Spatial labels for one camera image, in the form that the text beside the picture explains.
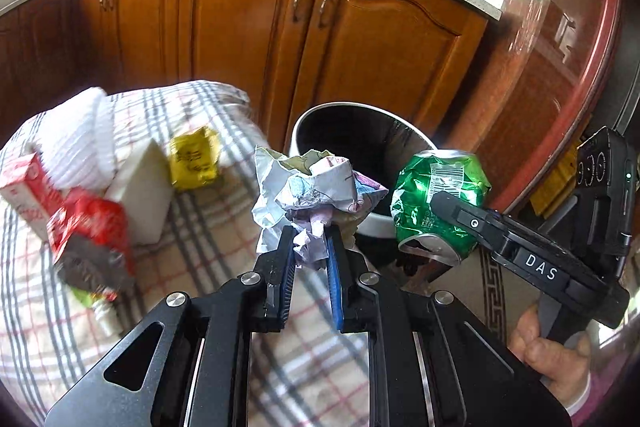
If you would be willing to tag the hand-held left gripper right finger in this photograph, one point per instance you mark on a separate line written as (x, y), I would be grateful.
(334, 279)

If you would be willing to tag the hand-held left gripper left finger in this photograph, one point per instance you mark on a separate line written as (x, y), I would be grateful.
(287, 279)

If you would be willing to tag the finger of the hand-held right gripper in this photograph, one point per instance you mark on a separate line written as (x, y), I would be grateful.
(467, 219)

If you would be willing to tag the crushed green drink can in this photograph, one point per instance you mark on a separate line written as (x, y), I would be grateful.
(425, 187)

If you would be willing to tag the white printed paper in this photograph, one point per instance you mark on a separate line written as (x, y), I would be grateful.
(320, 187)

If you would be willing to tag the white round bin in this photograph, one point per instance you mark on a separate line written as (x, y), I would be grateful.
(350, 132)

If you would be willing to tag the green spout pouch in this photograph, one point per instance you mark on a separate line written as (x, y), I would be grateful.
(102, 314)

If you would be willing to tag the red and white wrapper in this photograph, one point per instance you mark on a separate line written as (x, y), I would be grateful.
(25, 187)

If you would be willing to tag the person's right forearm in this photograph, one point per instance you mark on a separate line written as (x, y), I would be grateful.
(585, 399)

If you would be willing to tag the person's right hand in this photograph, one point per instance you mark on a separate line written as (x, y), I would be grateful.
(555, 357)

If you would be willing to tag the plaid blanket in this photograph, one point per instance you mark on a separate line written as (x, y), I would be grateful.
(200, 267)

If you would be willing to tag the yellow object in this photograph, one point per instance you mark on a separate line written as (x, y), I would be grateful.
(552, 182)

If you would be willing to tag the yellow crumpled packet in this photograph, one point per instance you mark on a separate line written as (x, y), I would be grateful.
(194, 159)

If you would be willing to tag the round wooden table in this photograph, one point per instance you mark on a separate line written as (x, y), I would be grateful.
(540, 82)

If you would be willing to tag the white box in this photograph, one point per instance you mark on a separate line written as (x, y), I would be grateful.
(140, 197)

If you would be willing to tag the wooden cabinet door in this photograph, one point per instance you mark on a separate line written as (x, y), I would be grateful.
(45, 52)
(91, 32)
(395, 57)
(145, 22)
(250, 27)

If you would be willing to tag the red foil snack bag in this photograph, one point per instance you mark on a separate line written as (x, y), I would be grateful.
(87, 222)

